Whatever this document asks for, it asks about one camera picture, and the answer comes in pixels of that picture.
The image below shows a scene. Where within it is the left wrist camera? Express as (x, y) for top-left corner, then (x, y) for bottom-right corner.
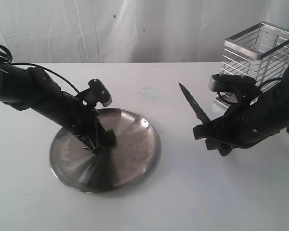
(78, 78), (112, 108)

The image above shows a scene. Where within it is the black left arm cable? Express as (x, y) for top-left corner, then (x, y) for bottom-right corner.
(0, 44), (80, 93)

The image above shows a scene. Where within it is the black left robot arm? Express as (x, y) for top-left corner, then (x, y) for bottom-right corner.
(0, 58), (116, 154)

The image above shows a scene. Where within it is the black knife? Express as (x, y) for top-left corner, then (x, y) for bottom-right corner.
(179, 83), (210, 124)

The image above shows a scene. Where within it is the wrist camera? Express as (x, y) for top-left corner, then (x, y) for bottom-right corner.
(209, 74), (245, 92)
(78, 78), (112, 108)

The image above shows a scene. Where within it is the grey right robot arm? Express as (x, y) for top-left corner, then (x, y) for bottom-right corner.
(193, 66), (289, 156)

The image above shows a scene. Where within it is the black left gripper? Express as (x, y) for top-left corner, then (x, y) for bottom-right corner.
(45, 91), (116, 154)

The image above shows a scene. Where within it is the round steel plate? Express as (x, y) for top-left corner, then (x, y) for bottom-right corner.
(49, 108), (161, 193)

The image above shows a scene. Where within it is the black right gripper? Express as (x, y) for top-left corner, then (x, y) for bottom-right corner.
(193, 93), (289, 156)

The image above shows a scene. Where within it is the chrome wire utensil holder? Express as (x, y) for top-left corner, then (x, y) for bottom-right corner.
(214, 22), (289, 111)

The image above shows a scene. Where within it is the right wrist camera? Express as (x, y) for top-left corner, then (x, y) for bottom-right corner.
(209, 74), (245, 92)

